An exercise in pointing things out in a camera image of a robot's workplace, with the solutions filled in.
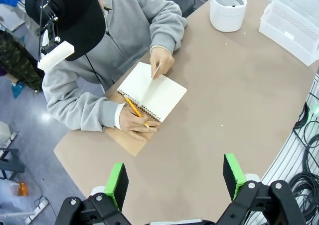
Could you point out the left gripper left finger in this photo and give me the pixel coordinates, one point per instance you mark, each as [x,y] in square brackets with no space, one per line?
[112,182]

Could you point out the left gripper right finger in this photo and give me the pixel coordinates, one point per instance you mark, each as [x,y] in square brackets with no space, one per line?
[233,177]

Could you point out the yellow pencil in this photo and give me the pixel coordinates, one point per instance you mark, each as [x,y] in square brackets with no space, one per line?
[135,111]

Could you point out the spiral notebook with brown cover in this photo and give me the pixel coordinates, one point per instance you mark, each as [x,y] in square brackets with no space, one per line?
[154,92]

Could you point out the person's left forearm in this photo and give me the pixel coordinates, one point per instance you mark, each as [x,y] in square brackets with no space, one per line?
[167,30]

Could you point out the person's right forearm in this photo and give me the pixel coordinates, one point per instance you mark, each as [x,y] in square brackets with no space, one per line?
[82,115]

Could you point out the person's right hand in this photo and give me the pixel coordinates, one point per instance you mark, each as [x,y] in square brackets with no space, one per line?
[132,122]

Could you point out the person's left hand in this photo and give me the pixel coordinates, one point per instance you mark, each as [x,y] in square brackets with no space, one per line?
[162,60]

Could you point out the white power strip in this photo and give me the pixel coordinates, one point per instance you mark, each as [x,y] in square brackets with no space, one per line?
[37,208]

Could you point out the grey stool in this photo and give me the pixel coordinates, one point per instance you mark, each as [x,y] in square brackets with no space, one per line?
[10,163]

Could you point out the white floor bin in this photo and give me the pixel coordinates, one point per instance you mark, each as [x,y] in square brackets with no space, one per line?
[4,134]

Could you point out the white perforated plastic basket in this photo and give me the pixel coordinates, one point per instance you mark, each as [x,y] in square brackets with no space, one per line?
[281,43]

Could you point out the person's grey hoodie torso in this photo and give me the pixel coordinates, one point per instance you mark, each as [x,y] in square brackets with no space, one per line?
[124,35]

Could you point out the white lidded trash bin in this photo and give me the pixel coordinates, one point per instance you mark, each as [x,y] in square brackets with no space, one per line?
[224,20]

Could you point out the black baseball cap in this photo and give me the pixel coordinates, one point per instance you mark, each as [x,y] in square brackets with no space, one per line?
[79,23]

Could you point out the black headset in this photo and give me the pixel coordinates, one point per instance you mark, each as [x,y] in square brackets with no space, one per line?
[51,8]

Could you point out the head-mounted camera white box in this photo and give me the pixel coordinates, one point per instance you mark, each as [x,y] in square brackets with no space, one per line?
[56,54]

